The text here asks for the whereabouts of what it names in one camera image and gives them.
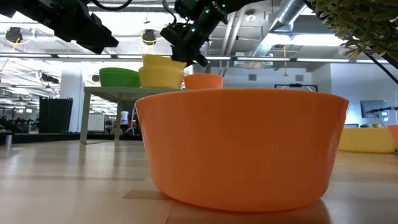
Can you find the green plastic mini bowl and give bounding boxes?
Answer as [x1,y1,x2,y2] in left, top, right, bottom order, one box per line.
[99,72,142,88]
[99,67,141,75]

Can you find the yellow plastic mini bowl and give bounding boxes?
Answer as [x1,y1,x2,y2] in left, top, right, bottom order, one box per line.
[138,65,185,90]
[142,54,187,71]
[338,127,397,154]

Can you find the orange plastic mini bowl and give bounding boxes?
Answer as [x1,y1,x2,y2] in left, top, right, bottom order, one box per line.
[183,73,224,90]
[387,124,398,152]
[135,88,349,213]

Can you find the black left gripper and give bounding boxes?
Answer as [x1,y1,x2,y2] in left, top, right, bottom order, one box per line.
[37,0,119,55]

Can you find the computer monitor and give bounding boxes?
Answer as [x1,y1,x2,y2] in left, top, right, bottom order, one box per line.
[359,100,389,119]

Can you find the yellow hanging ceiling cord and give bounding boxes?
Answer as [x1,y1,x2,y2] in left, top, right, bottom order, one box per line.
[282,45,289,78]

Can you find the large smooth silver duct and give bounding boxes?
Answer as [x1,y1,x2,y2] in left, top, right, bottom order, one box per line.
[248,0,312,58]

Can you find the black ceiling fixture yellow cable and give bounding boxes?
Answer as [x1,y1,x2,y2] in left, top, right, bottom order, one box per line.
[5,27,24,44]
[142,29,157,45]

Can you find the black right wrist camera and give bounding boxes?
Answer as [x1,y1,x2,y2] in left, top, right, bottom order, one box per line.
[160,24,189,48]

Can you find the long linear ceiling light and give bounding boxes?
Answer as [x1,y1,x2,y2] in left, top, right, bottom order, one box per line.
[0,52,398,65]

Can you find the black cabinet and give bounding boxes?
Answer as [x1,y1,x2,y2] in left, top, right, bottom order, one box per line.
[39,96,74,134]

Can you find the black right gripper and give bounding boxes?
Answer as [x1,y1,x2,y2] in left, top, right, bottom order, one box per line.
[171,0,231,68]

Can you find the black aluminium table frame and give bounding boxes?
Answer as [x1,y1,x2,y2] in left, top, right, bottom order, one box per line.
[0,132,144,146]

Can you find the black metal frame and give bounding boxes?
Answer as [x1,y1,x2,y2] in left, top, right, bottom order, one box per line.
[274,83,319,93]

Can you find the silver corrugated ventilation duct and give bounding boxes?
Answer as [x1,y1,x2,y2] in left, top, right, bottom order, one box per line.
[191,63,215,75]

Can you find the artificial green leafy plant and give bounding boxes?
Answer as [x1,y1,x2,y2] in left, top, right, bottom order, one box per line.
[306,0,398,70]

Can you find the black ceiling mounted device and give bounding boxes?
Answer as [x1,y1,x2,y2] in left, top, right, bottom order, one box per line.
[39,72,60,85]

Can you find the thin black diagonal cable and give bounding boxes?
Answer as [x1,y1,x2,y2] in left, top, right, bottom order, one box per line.
[363,52,398,84]

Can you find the black left wrist camera cable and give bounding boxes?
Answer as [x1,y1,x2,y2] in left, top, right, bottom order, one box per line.
[90,0,134,12]

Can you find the white building column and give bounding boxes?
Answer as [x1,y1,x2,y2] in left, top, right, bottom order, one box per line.
[59,72,85,133]

